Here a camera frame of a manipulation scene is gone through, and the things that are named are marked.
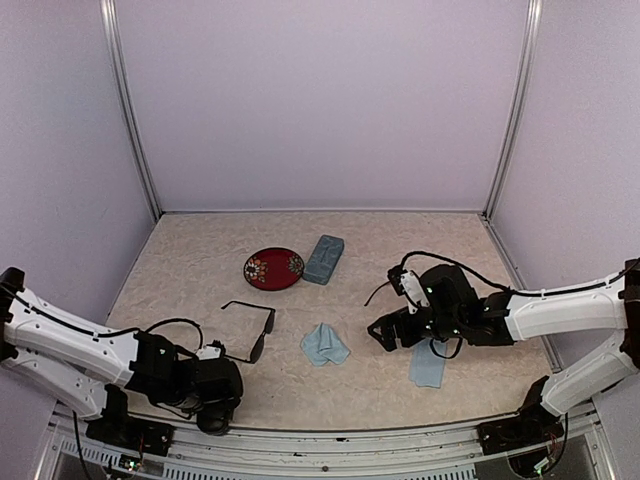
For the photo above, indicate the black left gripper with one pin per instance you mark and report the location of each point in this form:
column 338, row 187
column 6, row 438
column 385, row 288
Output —
column 222, row 409

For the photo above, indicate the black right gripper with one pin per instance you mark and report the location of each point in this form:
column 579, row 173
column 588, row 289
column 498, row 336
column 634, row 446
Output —
column 387, row 323

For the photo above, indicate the light blue cleaning cloth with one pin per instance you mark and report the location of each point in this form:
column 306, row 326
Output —
column 323, row 346

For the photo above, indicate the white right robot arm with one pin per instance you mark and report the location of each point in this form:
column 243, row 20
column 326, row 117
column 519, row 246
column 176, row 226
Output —
column 508, row 316

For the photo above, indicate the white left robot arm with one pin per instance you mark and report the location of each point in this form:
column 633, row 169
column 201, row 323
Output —
column 92, row 368

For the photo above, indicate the folded blue cloth pouch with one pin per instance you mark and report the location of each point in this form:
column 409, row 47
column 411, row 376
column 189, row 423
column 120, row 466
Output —
column 427, row 368

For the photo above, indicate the blue-grey hard glasses case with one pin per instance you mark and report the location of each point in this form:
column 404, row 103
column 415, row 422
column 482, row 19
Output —
column 323, row 260

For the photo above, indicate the red floral plate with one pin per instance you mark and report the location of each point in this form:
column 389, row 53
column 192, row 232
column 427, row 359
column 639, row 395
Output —
column 273, row 269

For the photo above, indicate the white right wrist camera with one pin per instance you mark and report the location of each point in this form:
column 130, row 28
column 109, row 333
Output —
column 413, row 292

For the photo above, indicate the black frame sunglasses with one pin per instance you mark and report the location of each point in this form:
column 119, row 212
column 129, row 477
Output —
column 255, row 323

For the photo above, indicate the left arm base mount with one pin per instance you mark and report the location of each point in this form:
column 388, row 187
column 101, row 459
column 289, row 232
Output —
column 116, row 427

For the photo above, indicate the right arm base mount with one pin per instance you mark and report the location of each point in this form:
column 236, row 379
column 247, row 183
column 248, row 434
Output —
column 531, row 425

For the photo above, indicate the right metal corner post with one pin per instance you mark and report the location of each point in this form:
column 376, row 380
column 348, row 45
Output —
column 517, row 107

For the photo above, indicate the metal corner post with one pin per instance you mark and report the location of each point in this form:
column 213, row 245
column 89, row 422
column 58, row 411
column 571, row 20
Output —
column 517, row 107
column 110, row 22

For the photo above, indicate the left metal corner post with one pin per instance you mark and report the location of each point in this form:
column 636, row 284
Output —
column 110, row 22

